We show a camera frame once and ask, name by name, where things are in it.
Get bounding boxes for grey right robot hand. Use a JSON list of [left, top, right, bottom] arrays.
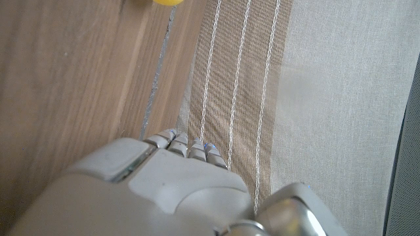
[[6, 128, 349, 236]]

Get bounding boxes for yellow toy lemon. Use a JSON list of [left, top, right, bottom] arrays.
[[152, 0, 185, 7]]

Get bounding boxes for beige striped backdrop cloth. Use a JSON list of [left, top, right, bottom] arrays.
[[175, 0, 420, 236]]

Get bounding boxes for dark perforated wall panel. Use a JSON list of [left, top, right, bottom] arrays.
[[382, 54, 420, 236]]

